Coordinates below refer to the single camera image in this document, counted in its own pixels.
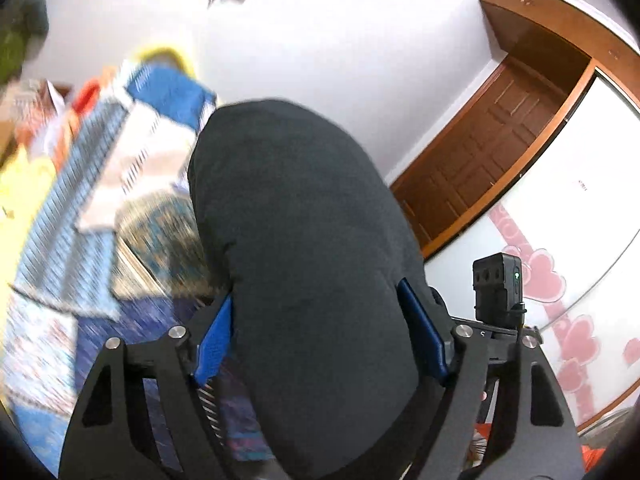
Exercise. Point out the green patterned bag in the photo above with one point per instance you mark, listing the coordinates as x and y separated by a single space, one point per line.
11 52

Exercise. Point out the blue patterned blanket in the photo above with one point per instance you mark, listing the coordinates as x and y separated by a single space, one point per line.
90 240

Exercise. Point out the black hoodie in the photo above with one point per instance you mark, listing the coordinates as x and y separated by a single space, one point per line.
300 240

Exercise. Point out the red cloth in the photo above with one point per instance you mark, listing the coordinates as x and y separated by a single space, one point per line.
85 95

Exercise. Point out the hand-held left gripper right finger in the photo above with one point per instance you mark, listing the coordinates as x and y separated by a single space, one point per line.
425 330

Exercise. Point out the wooden door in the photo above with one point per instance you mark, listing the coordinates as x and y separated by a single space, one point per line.
475 160

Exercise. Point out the yellow printed cloth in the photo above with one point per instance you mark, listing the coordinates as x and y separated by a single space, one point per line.
20 200

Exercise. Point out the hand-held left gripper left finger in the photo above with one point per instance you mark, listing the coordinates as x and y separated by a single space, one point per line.
212 340

